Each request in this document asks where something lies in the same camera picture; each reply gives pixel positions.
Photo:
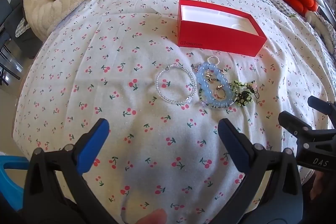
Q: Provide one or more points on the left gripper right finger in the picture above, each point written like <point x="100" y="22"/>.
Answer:
<point x="270" y="191"/>

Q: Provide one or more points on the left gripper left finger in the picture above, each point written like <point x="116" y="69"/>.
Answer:
<point x="55" y="190"/>

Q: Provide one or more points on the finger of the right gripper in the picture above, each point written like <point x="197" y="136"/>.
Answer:
<point x="296" y="127"/>
<point x="324" y="107"/>

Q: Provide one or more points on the green black bead ornament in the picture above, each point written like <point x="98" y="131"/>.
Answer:
<point x="244" y="92"/>

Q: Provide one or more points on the person's hand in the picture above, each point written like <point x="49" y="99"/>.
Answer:
<point x="158" y="216"/>

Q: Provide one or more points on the blue plastic stool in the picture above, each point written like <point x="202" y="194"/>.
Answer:
<point x="12" y="192"/>

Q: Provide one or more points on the cherry print bed sheet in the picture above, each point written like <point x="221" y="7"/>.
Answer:
<point x="119" y="60"/>

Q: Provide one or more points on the red cardboard box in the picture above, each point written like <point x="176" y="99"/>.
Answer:
<point x="219" y="28"/>

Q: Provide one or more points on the dark chair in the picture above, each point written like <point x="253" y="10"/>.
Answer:
<point x="15" y="28"/>

